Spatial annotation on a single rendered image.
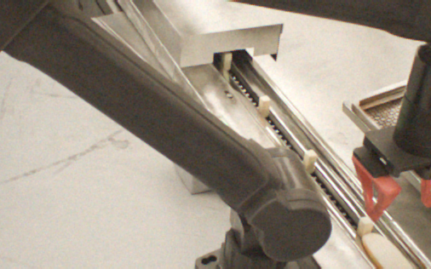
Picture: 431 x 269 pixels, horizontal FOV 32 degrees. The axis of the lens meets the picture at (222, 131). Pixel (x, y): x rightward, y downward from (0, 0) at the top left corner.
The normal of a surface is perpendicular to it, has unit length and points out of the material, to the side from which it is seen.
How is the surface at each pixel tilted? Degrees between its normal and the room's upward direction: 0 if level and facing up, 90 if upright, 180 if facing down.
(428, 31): 93
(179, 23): 0
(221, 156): 88
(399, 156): 0
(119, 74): 88
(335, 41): 0
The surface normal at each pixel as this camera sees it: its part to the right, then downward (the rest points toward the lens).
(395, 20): 0.04, 0.60
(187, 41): 0.41, 0.56
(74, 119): 0.09, -0.81
